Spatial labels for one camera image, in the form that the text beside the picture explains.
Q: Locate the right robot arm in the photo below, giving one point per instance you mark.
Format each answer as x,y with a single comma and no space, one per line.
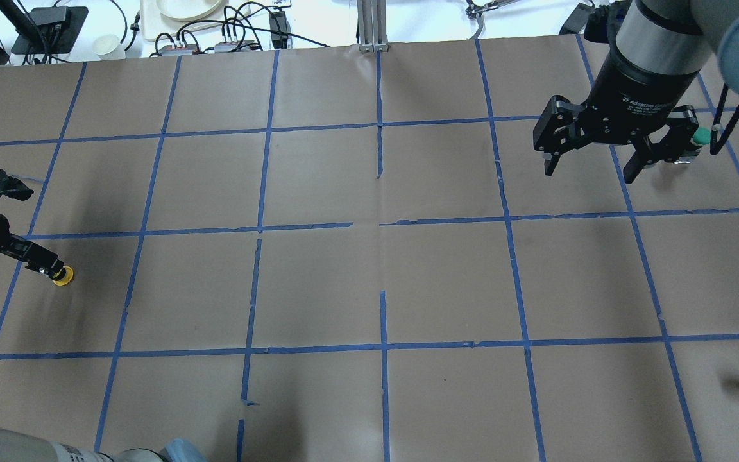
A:
655,51

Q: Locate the aluminium frame post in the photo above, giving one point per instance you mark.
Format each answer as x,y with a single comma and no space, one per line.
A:
372,26

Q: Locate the black power adapter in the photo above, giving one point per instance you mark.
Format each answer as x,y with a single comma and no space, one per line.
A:
279,29

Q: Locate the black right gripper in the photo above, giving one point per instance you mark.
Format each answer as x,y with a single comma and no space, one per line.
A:
634,91

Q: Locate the green push button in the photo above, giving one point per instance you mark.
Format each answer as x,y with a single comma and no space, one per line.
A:
687,147

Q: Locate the yellow push button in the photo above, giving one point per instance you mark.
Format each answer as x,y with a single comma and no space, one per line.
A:
62,277

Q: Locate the beige plate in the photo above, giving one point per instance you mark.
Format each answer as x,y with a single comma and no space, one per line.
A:
186,11

